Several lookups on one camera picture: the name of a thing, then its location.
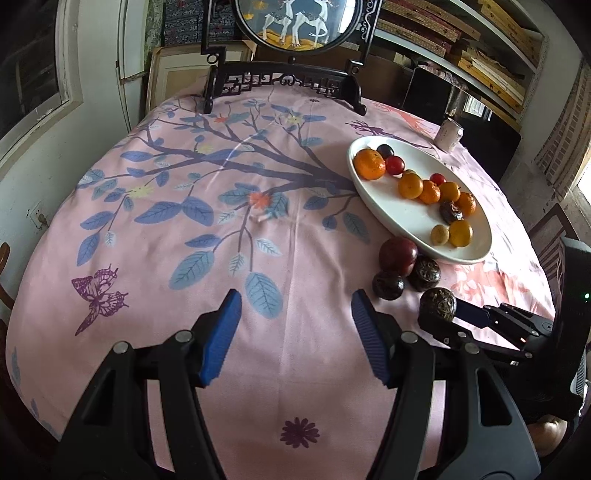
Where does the carved brown wooden chair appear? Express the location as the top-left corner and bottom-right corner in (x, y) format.
(0, 242), (12, 317)

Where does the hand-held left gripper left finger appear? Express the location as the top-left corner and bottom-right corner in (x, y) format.
(58, 288), (243, 480)

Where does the white board panel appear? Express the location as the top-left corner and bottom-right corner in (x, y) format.
(115, 0), (154, 121)

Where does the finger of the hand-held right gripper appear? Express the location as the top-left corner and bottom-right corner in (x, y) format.
(418, 315), (533, 364)
(456, 301), (556, 341)

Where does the woven checked curtain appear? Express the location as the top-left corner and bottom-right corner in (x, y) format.
(534, 60), (591, 197)

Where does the round deer screen on stand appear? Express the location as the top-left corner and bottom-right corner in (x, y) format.
(201, 0), (384, 116)

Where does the large bumpy mandarin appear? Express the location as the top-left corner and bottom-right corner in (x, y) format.
(353, 148), (387, 181)

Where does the dark brown wrinkled fruit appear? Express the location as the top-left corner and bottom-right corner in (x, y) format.
(407, 257), (441, 292)
(438, 199), (465, 225)
(418, 288), (458, 326)

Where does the white drink can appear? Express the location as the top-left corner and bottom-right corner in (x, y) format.
(436, 117), (464, 152)

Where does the stack of patterned blue boxes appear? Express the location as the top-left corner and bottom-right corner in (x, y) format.
(164, 0), (241, 47)

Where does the stack of woven flat boxes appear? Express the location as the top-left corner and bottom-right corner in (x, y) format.
(381, 0), (543, 114)

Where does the large dark red plum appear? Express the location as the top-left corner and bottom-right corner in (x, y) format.
(379, 237), (419, 277)

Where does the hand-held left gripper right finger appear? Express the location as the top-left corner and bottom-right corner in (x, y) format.
(351, 290), (542, 480)

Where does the white framed window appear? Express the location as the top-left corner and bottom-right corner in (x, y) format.
(0, 0), (85, 155)

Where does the dark slatted wooden chair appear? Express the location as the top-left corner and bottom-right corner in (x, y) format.
(530, 203), (580, 282)

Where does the pink printed tablecloth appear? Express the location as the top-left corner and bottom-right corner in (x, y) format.
(4, 85), (557, 472)

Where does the white oval plate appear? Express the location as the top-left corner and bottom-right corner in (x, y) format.
(346, 135), (492, 265)

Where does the beige framed panel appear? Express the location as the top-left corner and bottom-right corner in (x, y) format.
(147, 41), (257, 116)

